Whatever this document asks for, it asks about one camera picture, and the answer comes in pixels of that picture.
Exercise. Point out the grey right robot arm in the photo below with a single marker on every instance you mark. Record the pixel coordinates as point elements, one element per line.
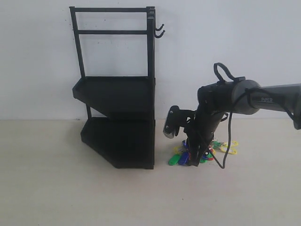
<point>244,97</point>

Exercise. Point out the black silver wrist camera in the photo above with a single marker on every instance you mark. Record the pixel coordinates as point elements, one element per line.
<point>175,119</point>

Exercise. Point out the black two-tier metal rack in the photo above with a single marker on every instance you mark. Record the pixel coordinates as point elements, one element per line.
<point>120,124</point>

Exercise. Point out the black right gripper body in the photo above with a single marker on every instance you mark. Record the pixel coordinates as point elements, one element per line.
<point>201,127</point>

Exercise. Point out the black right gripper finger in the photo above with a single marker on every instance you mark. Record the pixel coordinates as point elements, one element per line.
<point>191,152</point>
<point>204,149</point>

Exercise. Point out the colourful key tag bunch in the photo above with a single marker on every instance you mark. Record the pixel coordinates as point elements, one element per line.
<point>181,155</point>

